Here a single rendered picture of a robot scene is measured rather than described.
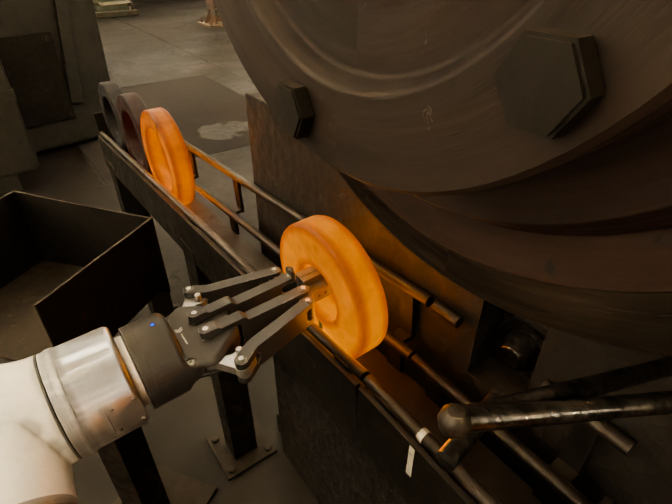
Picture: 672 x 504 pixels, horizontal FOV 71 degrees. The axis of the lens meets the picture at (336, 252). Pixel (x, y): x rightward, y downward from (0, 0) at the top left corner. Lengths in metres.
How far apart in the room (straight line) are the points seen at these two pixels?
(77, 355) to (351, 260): 0.23
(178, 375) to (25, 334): 0.40
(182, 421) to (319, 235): 0.99
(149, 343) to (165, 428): 0.97
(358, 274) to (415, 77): 0.28
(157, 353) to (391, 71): 0.30
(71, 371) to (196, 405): 1.00
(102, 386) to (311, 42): 0.29
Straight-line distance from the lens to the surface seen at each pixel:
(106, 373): 0.40
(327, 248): 0.44
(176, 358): 0.41
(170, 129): 0.89
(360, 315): 0.44
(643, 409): 0.26
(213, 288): 0.48
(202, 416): 1.37
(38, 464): 0.40
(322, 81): 0.20
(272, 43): 0.23
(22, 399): 0.41
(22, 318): 0.83
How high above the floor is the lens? 1.06
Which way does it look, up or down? 34 degrees down
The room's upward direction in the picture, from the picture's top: straight up
